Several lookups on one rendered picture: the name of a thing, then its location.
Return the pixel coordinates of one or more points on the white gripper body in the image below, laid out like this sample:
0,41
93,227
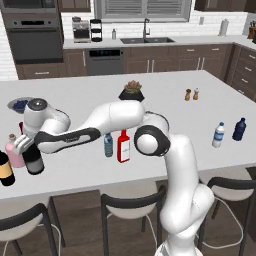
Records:
22,144

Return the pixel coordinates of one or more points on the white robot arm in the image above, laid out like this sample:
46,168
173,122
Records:
180,173

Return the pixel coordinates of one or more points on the pink bottle with cork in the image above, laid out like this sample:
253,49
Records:
14,156

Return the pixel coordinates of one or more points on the black bottle with grey label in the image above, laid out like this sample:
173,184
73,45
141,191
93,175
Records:
33,160

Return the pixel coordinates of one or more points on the dark bottle with tan label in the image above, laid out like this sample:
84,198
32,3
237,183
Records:
5,170

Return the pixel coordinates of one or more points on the bowl of blueberries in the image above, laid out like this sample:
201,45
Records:
20,104

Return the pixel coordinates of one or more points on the black-framed white stool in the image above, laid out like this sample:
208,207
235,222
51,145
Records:
233,190
23,216
130,203

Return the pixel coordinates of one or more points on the red bottle with white label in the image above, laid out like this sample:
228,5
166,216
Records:
123,148

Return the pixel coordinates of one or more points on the grey dishwasher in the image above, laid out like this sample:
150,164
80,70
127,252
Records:
104,63

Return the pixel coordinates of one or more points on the potted succulent in black pot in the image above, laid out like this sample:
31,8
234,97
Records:
132,90

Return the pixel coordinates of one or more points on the silver coffee machine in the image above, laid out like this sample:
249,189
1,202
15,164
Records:
81,31

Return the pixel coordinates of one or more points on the black toaster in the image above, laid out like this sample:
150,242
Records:
96,31

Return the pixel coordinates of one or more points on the microwave oven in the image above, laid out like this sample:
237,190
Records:
28,3

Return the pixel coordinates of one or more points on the grey soap dispenser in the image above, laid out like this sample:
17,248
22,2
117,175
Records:
114,34

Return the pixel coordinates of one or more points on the dark sink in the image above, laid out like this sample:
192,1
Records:
146,40

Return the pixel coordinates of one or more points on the brown base cupboard run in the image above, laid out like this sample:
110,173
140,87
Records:
166,60

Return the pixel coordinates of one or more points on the dark tap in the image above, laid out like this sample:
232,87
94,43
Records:
145,28

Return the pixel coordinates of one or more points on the brown pepper shaker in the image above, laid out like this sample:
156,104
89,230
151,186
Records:
188,95

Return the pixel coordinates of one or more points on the white-topped salt shaker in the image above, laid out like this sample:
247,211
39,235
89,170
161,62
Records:
195,94

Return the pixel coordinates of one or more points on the window with blinds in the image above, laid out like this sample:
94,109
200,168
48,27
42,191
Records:
143,9

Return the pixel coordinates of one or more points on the white plastic bottle, blue label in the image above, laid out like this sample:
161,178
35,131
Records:
218,136

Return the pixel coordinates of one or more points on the dark blue plastic bottle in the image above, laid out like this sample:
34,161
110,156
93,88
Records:
239,130

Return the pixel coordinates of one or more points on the white paper towel roll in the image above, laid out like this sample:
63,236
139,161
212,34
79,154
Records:
223,28

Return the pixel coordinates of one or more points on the brown drawer cupboard run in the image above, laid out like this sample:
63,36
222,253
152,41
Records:
245,71

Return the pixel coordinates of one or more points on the wooden knife block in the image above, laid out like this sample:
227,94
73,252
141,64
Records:
252,31

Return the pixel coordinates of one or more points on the steel wall oven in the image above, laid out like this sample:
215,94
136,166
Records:
33,38

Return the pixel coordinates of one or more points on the brown wall cupboard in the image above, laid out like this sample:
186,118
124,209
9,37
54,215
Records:
74,5
223,5

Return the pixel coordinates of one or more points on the grey wall socket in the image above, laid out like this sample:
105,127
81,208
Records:
201,20

